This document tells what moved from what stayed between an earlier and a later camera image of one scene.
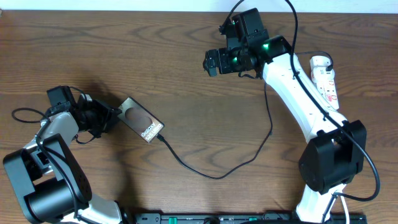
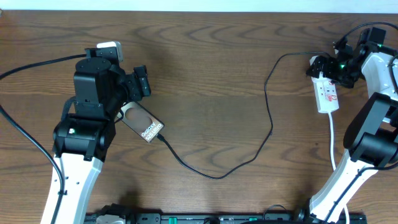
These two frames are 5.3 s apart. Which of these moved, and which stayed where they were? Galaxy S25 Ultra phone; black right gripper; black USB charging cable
Moved: black right gripper
Stayed: Galaxy S25 Ultra phone; black USB charging cable
